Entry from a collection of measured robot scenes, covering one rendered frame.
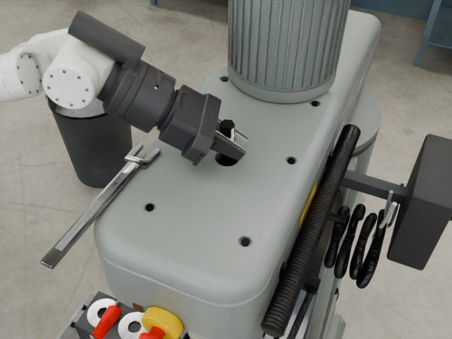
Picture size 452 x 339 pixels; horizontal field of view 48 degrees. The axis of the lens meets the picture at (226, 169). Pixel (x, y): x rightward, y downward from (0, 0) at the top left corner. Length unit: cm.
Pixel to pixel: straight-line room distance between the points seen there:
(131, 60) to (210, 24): 420
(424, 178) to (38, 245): 250
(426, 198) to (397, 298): 198
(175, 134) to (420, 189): 52
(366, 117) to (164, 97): 82
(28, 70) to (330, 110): 48
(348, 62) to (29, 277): 227
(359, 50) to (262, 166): 62
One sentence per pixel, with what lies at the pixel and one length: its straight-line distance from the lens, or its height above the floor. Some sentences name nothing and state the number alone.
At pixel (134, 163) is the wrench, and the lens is 78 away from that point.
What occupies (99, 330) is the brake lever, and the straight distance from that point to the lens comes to 84.
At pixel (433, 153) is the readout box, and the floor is 173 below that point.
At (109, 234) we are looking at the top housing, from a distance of 70.
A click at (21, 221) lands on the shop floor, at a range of 333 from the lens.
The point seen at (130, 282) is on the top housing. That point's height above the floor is 182.
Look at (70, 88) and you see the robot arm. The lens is 68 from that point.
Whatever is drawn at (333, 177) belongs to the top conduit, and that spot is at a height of 180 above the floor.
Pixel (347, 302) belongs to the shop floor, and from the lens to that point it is 288.
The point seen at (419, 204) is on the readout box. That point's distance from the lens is 103.
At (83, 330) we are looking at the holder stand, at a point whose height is 112.
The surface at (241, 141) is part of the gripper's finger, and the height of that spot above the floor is 192.
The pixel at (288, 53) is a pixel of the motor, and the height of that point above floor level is 199.
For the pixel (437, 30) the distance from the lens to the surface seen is 470.
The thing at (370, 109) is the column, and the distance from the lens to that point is 145.
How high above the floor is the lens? 244
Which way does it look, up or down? 46 degrees down
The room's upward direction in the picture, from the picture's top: 1 degrees clockwise
